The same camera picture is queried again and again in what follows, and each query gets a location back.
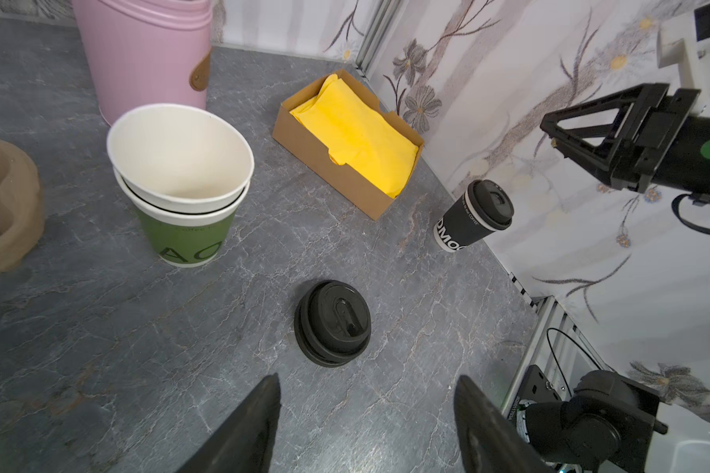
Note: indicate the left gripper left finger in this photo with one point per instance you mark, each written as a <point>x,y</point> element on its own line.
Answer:
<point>245,440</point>

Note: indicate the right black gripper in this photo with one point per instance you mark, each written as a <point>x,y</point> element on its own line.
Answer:
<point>627,152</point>

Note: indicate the pink cup holder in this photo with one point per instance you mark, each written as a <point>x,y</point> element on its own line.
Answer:
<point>146,52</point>

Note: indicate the stack of black lids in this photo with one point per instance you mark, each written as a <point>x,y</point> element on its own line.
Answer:
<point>332,324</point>

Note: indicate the black cup lid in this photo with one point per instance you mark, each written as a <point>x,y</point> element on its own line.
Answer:
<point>492,203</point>

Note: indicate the aluminium mounting rail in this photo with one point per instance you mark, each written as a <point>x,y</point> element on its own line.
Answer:
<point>556,357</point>

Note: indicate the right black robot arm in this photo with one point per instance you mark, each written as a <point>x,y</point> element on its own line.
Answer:
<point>610,418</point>

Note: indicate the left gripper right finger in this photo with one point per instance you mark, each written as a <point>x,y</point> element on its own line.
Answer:
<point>488,442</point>

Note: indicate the brown pulp cup carrier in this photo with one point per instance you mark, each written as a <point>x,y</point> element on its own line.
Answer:
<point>22,217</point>

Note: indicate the black paper coffee cup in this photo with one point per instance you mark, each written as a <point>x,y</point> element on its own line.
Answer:
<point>459,227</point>

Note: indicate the brown cardboard tray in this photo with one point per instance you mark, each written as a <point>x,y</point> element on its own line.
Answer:
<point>296,138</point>

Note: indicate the yellow napkins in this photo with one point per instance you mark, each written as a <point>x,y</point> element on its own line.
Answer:
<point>357,136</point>

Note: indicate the stacked green paper cups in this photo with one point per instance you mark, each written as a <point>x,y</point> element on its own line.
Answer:
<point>186,171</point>

